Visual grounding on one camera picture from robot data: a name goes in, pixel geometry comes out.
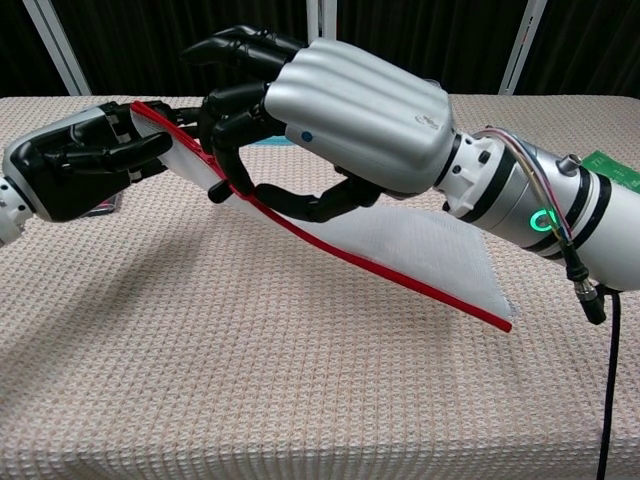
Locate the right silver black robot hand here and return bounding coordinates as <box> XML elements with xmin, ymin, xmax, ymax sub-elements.
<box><xmin>179</xmin><ymin>24</ymin><xmax>456</xmax><ymax>224</ymax></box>

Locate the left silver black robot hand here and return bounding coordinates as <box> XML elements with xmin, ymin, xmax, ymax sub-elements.
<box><xmin>2</xmin><ymin>99</ymin><xmax>201</xmax><ymax>224</ymax></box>

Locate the clear mesh zipper pouch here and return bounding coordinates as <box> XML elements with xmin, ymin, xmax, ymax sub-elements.
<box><xmin>129</xmin><ymin>99</ymin><xmax>519</xmax><ymax>334</ymax></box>

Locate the red ink pad case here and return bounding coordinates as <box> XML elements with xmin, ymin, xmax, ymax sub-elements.
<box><xmin>82</xmin><ymin>192</ymin><xmax>124</xmax><ymax>219</ymax></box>

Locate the black pleated curtain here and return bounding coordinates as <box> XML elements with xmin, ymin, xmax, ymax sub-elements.
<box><xmin>0</xmin><ymin>0</ymin><xmax>640</xmax><ymax>99</ymax></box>

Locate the green foil packet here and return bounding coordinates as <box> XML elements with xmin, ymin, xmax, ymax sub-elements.
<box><xmin>582</xmin><ymin>149</ymin><xmax>640</xmax><ymax>191</ymax></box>

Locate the beige waffle-weave tablecloth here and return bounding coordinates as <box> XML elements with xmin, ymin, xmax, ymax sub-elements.
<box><xmin>0</xmin><ymin>94</ymin><xmax>640</xmax><ymax>480</ymax></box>

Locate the grey metal frame post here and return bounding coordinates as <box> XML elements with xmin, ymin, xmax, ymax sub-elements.
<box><xmin>22</xmin><ymin>0</ymin><xmax>93</xmax><ymax>97</ymax></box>
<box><xmin>498</xmin><ymin>0</ymin><xmax>549</xmax><ymax>96</ymax></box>
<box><xmin>306</xmin><ymin>0</ymin><xmax>338</xmax><ymax>44</ymax></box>

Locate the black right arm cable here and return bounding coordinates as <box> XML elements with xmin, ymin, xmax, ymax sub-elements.
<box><xmin>564</xmin><ymin>239</ymin><xmax>624</xmax><ymax>480</ymax></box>

